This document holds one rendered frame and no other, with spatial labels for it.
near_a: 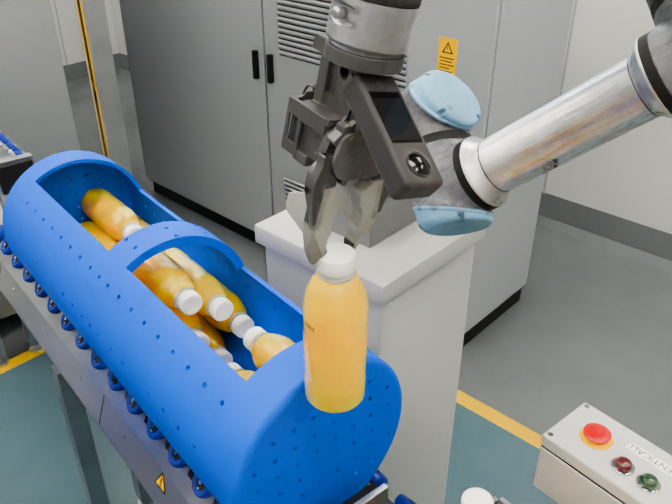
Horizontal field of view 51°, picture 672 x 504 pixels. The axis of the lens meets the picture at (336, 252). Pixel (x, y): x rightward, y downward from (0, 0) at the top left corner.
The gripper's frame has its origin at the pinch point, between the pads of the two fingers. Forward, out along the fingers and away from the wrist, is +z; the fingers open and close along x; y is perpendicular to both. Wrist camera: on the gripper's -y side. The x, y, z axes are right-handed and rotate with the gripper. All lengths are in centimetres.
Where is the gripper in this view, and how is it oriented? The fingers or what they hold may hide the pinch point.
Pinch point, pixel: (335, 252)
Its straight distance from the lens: 69.8
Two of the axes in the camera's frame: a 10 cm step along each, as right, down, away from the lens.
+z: -1.9, 8.4, 5.0
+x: -7.7, 1.8, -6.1
